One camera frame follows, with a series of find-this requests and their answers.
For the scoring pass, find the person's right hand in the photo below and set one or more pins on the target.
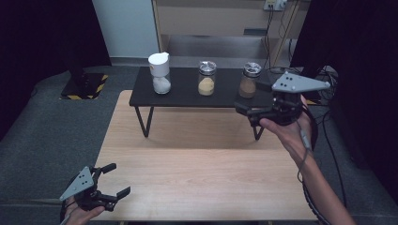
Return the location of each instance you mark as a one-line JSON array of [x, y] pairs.
[[287, 134]]

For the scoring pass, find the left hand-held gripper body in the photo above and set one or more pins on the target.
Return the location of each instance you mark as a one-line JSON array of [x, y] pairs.
[[79, 182]]

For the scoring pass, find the white panel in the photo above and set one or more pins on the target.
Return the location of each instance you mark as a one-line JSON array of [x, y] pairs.
[[125, 28]]

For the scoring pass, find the white wall power outlet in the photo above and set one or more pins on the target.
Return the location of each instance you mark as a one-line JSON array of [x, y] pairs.
[[275, 4]]

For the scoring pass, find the silver-lidded jar of yellow powder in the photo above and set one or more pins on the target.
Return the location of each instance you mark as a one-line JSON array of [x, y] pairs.
[[206, 84]]

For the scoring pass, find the person's left hand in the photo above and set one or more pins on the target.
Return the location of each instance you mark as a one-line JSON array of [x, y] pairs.
[[81, 217]]

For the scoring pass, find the wooden cabinet frame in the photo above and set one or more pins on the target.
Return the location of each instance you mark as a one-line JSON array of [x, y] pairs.
[[203, 18]]

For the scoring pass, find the dark curtain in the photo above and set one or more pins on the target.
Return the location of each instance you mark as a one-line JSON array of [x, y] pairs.
[[363, 62], [37, 47]]

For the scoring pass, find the black metal-legged shelf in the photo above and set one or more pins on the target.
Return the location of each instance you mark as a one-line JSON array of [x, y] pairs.
[[187, 87]]

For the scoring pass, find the silver-lidded jar of brown powder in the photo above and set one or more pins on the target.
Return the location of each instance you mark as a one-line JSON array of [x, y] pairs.
[[247, 87]]

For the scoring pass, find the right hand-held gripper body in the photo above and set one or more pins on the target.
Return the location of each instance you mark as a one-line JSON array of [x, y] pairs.
[[297, 83]]

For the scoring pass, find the white-lidded jar of white powder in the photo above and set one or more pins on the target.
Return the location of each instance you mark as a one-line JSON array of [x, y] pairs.
[[159, 65]]

